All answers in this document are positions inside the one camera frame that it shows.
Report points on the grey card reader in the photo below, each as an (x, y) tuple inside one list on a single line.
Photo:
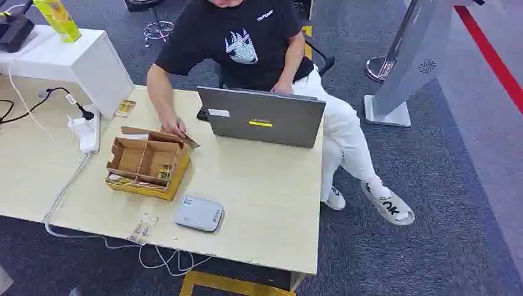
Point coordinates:
[(199, 213)]

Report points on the grey laptop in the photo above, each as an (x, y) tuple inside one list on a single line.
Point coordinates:
[(261, 118)]

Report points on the grey kiosk stand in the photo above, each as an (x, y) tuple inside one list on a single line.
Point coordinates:
[(412, 53)]

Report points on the person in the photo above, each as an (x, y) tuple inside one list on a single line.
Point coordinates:
[(253, 32)]

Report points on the chrome round base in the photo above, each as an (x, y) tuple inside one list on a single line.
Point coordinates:
[(378, 69)]

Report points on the wooden card box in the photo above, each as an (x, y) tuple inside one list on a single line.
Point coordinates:
[(143, 163)]

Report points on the black device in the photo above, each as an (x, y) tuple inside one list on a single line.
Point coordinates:
[(14, 30)]

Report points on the white power strip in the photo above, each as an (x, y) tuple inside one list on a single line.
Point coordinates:
[(89, 132)]

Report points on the person's right hand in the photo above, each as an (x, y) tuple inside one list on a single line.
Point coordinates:
[(173, 124)]

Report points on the white cabinet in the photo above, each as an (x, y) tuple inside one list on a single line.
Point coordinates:
[(81, 61)]

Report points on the yellow desk frame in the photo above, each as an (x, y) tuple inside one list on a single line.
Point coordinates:
[(228, 284)]

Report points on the yellow card pack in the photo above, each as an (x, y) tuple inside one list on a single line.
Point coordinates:
[(124, 108)]

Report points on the person's left hand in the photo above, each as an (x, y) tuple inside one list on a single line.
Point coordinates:
[(282, 88)]

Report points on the gold card stack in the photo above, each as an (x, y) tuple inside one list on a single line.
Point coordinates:
[(165, 172)]

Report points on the yellow-green carton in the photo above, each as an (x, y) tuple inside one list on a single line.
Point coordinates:
[(59, 18)]

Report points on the clear tape patch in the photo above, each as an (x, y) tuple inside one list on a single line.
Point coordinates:
[(143, 228)]

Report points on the brown card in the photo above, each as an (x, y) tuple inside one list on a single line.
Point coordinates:
[(190, 140)]

